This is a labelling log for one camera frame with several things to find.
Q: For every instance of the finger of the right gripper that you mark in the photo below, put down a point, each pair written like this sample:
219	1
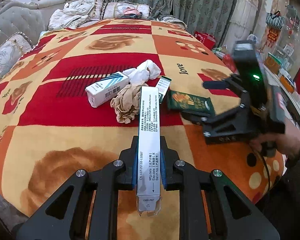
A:
220	85
196	118

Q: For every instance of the embroidered white pillow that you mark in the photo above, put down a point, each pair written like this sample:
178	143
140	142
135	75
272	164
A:
12	50

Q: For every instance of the white pillow by curtain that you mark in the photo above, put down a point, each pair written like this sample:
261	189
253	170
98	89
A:
120	9

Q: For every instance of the white lace covered appliance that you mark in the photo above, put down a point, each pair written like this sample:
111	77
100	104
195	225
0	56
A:
241	22

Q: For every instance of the green white small box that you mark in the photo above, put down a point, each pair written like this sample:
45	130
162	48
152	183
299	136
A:
163	86

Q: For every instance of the red paper bag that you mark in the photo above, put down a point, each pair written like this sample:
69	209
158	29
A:
206	39

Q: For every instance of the grey tufted headboard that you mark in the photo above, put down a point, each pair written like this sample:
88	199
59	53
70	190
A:
29	18

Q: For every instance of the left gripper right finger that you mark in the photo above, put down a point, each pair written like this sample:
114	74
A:
211	206

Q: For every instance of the dark green snack packet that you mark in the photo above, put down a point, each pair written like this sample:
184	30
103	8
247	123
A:
188	102

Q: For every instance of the red plastic bag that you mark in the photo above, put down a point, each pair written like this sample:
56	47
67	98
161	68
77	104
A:
229	62

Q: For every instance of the crumpled white tissue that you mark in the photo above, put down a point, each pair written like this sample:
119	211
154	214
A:
148	70

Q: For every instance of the white blue striped box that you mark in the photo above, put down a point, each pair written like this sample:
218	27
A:
106	89

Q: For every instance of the long white medicine box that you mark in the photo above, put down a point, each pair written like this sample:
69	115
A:
148	177

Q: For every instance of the white folded quilt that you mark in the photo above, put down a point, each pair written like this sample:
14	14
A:
75	13

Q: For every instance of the striped hanging tote bag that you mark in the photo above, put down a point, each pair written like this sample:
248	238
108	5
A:
275	20

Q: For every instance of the right hand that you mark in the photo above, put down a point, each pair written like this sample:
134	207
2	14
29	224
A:
287	144

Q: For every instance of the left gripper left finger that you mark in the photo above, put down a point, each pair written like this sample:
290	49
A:
85	205

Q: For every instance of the crumpled beige paper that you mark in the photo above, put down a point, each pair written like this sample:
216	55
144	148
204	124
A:
127	103

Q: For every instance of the patterned red orange blanket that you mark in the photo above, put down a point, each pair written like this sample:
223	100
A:
48	129

